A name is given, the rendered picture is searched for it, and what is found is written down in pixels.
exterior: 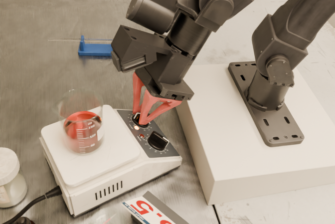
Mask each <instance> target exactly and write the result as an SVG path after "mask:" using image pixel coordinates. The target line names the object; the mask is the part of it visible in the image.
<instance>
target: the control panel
mask: <svg viewBox="0 0 335 224"><path fill-rule="evenodd" d="M117 112H118V113H119V115H120V116H121V118H122V119H123V121H124V122H125V124H126V125H127V127H128V128H129V129H130V131H131V132H132V134H133V135H134V137H135V139H136V140H137V141H138V143H139V144H140V146H141V147H142V149H143V150H144V152H145V153H146V155H147V156H148V157H149V158H160V157H176V156H180V155H179V153H178V152H177V151H176V149H175V148H174V147H173V145H172V144H171V143H170V142H169V143H168V144H167V146H166V147H165V148H164V150H162V151H159V150H156V149H154V148H153V147H151V146H150V145H149V143H148V138H149V136H150V135H151V133H152V131H156V132H158V133H159V134H161V135H162V136H164V137H165V138H166V139H167V137H166V136H165V135H164V133H163V132H162V131H161V129H160V128H159V127H158V125H157V124H156V123H155V121H154V120H152V121H151V122H149V125H148V127H146V128H143V127H140V126H138V125H136V124H135V123H134V122H133V120H132V116H133V115H134V114H133V111H132V110H117ZM135 126H138V128H139V129H136V128H135ZM141 134H143V135H144V136H145V137H144V138H143V137H141V136H140V135H141Z"/></svg>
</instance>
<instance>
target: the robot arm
mask: <svg viewBox="0 0 335 224"><path fill-rule="evenodd" d="M253 1H254V0H131V2H130V5H129V7H128V10H127V14H126V19H128V20H130V21H133V22H135V23H137V24H139V25H141V26H143V27H145V28H147V29H149V30H151V31H154V32H155V33H154V34H151V33H148V32H144V31H141V30H138V29H134V28H131V27H127V26H124V25H120V27H119V29H118V31H117V33H116V35H115V37H114V39H113V41H112V43H111V47H112V49H113V51H111V55H112V60H113V64H114V66H115V67H116V69H117V70H118V72H120V71H122V72H123V73H127V72H130V71H132V70H135V72H134V73H133V114H135V115H136V113H137V112H140V119H139V124H141V125H146V124H148V123H149V122H151V121H152V120H153V119H155V118H156V117H157V116H159V115H160V114H162V113H164V112H166V111H168V110H170V109H172V108H174V107H176V106H177V105H179V104H181V102H182V101H183V100H189V101H190V100H191V99H192V97H193V96H194V92H193V91H192V90H191V88H190V87H189V86H188V85H187V84H186V82H185V81H184V80H183V78H184V77H185V75H186V73H187V72H188V70H189V69H190V67H191V65H192V64H193V62H194V60H195V59H196V57H197V55H198V54H199V52H200V51H201V49H202V48H203V46H204V44H205V43H206V41H207V39H208V38H209V36H210V35H211V33H212V32H215V33H216V32H217V31H218V29H219V28H220V27H221V26H223V24H224V23H225V22H226V21H227V20H229V19H231V18H233V17H234V16H235V15H237V14H238V13H239V12H240V11H242V10H243V9H244V8H246V7H247V6H248V5H249V4H250V3H252V2H253ZM334 13H335V0H287V1H286V2H285V3H284V4H283V5H282V6H280V7H279V8H278V9H277V10H276V11H275V12H274V14H273V15H271V14H269V13H268V14H267V15H266V16H265V18H264V19H263V20H262V21H261V23H260V24H259V25H258V26H257V28H256V29H255V30H254V32H253V34H252V45H253V51H254V56H255V61H243V62H231V63H229V66H228V70H229V73H230V75H231V77H232V79H233V81H234V83H235V85H236V87H237V89H238V91H239V93H240V95H241V97H242V99H243V101H244V103H245V105H246V107H247V109H248V111H249V113H250V115H251V117H252V119H253V121H254V123H255V125H256V127H257V129H258V131H259V133H260V135H261V137H262V139H263V141H264V143H265V145H266V146H268V147H280V146H288V145H297V144H301V143H302V142H303V140H304V138H305V137H304V135H303V133H302V131H301V130H300V128H299V126H298V124H297V123H296V121H295V119H294V117H293V116H292V114H291V112H290V111H289V109H288V107H287V106H286V104H285V102H284V101H285V95H286V93H287V91H288V90H289V88H290V87H291V88H293V87H294V85H295V83H294V73H293V71H292V70H293V69H294V68H295V67H296V66H297V65H298V64H299V63H300V62H301V61H302V60H303V59H304V58H305V57H306V56H307V55H308V51H307V47H308V46H309V45H310V44H311V43H312V42H313V40H314V39H315V37H316V35H317V33H318V32H319V31H320V29H321V28H322V27H323V26H324V24H325V23H326V22H327V21H328V20H329V18H330V17H331V16H332V15H333V14H334ZM167 32H169V33H168V35H164V33H167ZM142 86H145V87H146V88H147V89H146V90H145V94H144V99H143V103H142V104H141V105H140V106H139V104H140V96H141V88H142ZM157 101H159V102H163V104H162V105H160V106H159V107H158V108H157V109H156V110H155V111H154V112H152V113H151V114H150V115H149V116H147V115H148V112H149V110H150V109H151V107H152V105H153V104H155V103H156V102H157Z"/></svg>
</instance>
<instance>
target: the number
mask: <svg viewBox="0 0 335 224"><path fill-rule="evenodd" d="M127 204H128V205H129V206H130V207H131V208H133V209H134V210H135V211H136V212H137V213H138V214H140V215H141V216H142V217H143V218H144V219H145V220H147V221H148V222H149V223H150V224H173V223H171V222H170V221H169V220H168V219H167V218H165V217H164V216H163V215H162V214H161V213H159V212H158V211H157V210H156V209H154V208H153V207H152V206H151V205H150V204H148V203H147V202H146V201H145V200H144V199H142V198H139V199H136V200H133V201H130V202H127Z"/></svg>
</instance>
